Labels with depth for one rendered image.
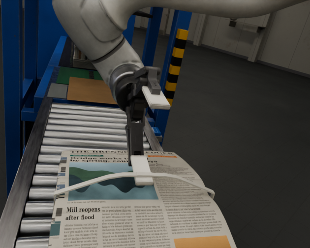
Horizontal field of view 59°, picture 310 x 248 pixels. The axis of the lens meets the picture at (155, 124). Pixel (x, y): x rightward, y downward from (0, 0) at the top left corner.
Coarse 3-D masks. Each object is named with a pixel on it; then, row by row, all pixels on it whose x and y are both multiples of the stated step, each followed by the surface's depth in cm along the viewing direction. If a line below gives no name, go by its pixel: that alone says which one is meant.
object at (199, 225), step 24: (72, 216) 41; (96, 216) 42; (120, 216) 43; (144, 216) 44; (168, 216) 45; (192, 216) 46; (216, 216) 47; (72, 240) 38; (96, 240) 39; (120, 240) 40; (144, 240) 40; (168, 240) 41; (192, 240) 42; (216, 240) 43
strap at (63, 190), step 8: (104, 176) 45; (112, 176) 45; (120, 176) 45; (128, 176) 46; (136, 176) 46; (144, 176) 46; (152, 176) 47; (160, 176) 47; (168, 176) 48; (176, 176) 49; (80, 184) 45; (88, 184) 44; (192, 184) 50; (56, 192) 44; (64, 192) 44
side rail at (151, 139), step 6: (144, 126) 138; (150, 126) 140; (144, 132) 133; (150, 132) 133; (150, 138) 128; (156, 138) 129; (150, 144) 122; (156, 144) 123; (156, 150) 118; (162, 150) 119
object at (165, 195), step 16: (80, 192) 46; (96, 192) 46; (112, 192) 47; (128, 192) 48; (144, 192) 49; (160, 192) 50; (176, 192) 51; (192, 192) 52; (64, 208) 42; (80, 208) 42; (96, 208) 43; (112, 208) 44; (128, 208) 44; (144, 208) 45; (160, 208) 46; (176, 208) 47; (192, 208) 47; (208, 208) 48
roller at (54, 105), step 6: (54, 102) 145; (72, 108) 146; (78, 108) 147; (84, 108) 148; (90, 108) 148; (96, 108) 150; (102, 108) 151; (108, 108) 152; (114, 108) 153; (120, 108) 155
